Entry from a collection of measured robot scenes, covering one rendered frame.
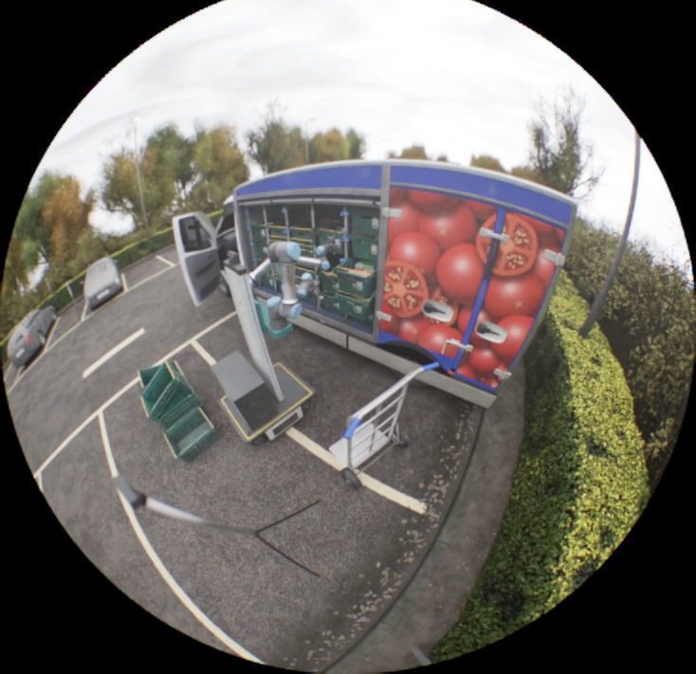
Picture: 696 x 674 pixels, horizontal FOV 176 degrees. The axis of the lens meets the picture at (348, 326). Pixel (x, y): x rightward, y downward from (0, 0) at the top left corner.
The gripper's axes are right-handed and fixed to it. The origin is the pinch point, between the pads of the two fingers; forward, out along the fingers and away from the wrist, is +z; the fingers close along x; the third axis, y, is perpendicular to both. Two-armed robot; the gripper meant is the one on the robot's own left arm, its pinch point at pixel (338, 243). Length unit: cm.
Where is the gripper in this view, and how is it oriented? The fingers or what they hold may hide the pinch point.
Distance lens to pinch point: 233.4
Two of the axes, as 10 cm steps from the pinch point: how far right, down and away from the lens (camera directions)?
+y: -8.3, -3.5, 4.4
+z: 5.6, -5.0, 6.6
